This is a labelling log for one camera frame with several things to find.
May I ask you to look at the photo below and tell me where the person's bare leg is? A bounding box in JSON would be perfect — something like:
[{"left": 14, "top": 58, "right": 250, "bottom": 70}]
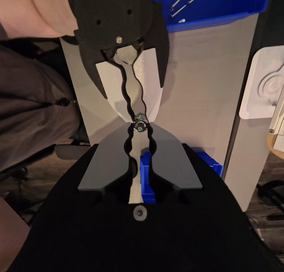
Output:
[{"left": 0, "top": 197, "right": 31, "bottom": 272}]

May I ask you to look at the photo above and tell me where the white board stand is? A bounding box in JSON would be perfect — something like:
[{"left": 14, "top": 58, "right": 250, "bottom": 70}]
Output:
[{"left": 239, "top": 45, "right": 284, "bottom": 119}]

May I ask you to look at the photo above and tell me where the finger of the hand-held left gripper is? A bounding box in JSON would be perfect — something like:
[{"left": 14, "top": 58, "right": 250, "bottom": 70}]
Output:
[
  {"left": 132, "top": 47, "right": 164, "bottom": 123},
  {"left": 95, "top": 61, "right": 136, "bottom": 123}
]

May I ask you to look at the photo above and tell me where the black chair base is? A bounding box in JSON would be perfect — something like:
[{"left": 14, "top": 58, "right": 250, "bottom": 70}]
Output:
[{"left": 257, "top": 180, "right": 284, "bottom": 221}]

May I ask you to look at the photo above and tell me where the blue plastic bin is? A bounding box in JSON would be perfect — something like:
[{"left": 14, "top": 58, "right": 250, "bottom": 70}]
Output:
[
  {"left": 139, "top": 146, "right": 224, "bottom": 204},
  {"left": 149, "top": 0, "right": 273, "bottom": 34}
]

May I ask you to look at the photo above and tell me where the black badge reel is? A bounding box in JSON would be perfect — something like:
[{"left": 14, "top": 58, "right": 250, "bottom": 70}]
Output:
[{"left": 40, "top": 98, "right": 78, "bottom": 107}]

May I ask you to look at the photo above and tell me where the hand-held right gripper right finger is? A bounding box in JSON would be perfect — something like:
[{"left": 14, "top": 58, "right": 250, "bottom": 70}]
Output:
[{"left": 146, "top": 122, "right": 203, "bottom": 203}]

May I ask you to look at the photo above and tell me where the padded chair armrest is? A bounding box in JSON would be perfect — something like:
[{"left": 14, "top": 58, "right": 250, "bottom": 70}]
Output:
[{"left": 54, "top": 144, "right": 91, "bottom": 160}]

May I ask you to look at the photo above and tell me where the person's left forearm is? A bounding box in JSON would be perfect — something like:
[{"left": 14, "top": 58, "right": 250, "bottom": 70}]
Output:
[{"left": 0, "top": 0, "right": 78, "bottom": 38}]

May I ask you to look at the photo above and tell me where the steel hex nut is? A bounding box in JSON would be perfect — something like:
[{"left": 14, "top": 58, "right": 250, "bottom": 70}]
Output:
[{"left": 134, "top": 121, "right": 147, "bottom": 133}]

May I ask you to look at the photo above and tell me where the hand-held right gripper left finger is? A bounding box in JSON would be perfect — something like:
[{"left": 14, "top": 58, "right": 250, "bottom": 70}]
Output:
[{"left": 77, "top": 122, "right": 135, "bottom": 203}]

